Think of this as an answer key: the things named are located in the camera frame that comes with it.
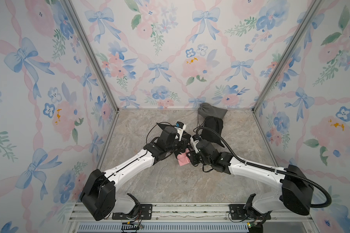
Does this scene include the pink hair dryer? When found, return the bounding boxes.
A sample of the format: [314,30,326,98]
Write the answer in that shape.
[177,149,190,166]

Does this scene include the black pouch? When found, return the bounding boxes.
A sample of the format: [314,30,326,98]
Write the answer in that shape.
[156,122,191,151]
[193,116,225,148]

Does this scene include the grey drawstring pouch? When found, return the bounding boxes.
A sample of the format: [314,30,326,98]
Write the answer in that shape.
[197,103,227,119]

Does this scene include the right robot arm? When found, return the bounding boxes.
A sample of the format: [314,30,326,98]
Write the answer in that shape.
[190,139,314,218]

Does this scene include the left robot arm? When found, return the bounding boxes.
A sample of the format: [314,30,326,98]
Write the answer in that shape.
[80,122,191,221]

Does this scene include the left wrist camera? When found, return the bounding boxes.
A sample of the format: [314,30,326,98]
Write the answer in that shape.
[175,121,186,141]

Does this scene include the black corrugated cable conduit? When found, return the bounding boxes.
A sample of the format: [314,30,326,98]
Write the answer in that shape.
[196,126,333,209]

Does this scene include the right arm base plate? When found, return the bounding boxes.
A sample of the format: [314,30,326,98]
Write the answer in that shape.
[228,204,271,221]

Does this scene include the aluminium front rail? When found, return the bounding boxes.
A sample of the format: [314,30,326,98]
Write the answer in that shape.
[65,203,319,233]

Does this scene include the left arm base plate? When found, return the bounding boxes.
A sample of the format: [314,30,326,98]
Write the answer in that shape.
[112,204,153,221]

